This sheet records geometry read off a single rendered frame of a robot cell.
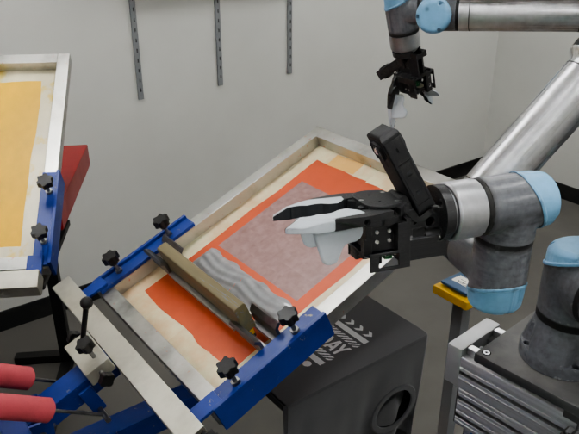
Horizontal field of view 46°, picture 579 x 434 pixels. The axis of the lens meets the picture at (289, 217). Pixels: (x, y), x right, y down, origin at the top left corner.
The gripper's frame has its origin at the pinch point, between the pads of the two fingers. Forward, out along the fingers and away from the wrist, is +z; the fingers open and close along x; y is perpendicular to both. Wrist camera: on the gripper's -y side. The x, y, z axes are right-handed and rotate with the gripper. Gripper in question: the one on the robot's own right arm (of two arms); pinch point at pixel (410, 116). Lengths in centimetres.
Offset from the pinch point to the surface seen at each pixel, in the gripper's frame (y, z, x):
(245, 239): -11, 13, -52
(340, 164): -11.9, 9.8, -17.1
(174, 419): 29, 9, -95
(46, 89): -93, -17, -64
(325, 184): -9.0, 10.6, -25.6
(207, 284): 6, 5, -72
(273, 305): 15, 13, -62
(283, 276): 9, 13, -55
